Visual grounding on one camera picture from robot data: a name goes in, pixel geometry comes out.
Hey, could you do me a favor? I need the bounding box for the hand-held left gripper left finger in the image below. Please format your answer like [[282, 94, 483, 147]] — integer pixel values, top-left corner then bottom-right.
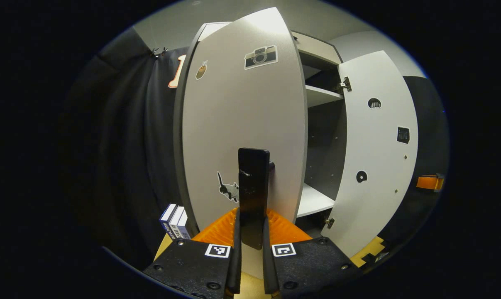
[[144, 208, 242, 299]]

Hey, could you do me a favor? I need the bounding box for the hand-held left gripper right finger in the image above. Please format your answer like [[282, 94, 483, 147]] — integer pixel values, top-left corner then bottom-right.
[[262, 209, 359, 299]]

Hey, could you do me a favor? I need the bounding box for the white cabinet door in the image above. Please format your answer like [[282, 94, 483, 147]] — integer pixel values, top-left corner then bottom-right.
[[320, 51, 419, 258], [174, 6, 308, 233]]

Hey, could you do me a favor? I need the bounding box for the black door handle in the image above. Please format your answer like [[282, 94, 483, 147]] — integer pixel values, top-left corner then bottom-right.
[[238, 147, 275, 250]]

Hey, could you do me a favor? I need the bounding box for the white shoe cabinet body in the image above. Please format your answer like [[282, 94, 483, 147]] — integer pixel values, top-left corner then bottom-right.
[[198, 22, 346, 233]]

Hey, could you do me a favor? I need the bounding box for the white cabinet bottom board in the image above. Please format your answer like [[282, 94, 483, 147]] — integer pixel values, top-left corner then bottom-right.
[[296, 183, 336, 218]]

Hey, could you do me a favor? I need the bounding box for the white cabinet shelf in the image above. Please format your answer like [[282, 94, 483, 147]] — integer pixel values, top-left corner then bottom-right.
[[305, 85, 344, 108]]

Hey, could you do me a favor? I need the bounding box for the blue white book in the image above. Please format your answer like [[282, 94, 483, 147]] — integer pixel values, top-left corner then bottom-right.
[[159, 203, 177, 239], [176, 209, 191, 240], [169, 206, 185, 240]]

